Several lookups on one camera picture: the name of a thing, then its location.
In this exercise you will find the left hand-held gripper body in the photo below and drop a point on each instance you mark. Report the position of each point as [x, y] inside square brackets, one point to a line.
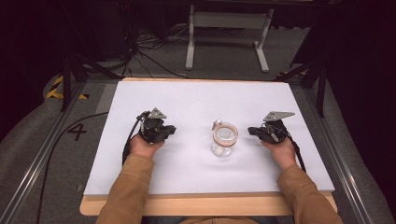
[153, 126]

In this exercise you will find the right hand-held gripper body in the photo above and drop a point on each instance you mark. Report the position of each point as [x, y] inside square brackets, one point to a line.
[274, 129]

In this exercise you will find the glass jar with wooden lid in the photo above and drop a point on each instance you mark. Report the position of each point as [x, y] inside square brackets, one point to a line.
[224, 138]

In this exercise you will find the person's left hand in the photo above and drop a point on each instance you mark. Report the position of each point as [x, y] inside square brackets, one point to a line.
[144, 147]

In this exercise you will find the person's right hand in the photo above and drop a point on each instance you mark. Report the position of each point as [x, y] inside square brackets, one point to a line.
[281, 152]

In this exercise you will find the white table mat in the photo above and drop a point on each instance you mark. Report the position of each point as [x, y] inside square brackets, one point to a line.
[199, 99]

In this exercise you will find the black tripod stand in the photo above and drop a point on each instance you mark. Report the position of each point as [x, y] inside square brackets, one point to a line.
[319, 81]
[67, 77]

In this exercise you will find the wooden table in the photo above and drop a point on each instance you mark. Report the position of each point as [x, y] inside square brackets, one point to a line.
[202, 205]

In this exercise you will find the yellow black hazard tape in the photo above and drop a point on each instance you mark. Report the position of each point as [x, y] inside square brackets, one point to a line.
[57, 90]

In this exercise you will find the white metal stand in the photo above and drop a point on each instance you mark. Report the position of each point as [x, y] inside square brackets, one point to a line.
[229, 20]

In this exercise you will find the grey metal floor rail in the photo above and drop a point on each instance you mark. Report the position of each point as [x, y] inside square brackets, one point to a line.
[37, 158]
[337, 158]

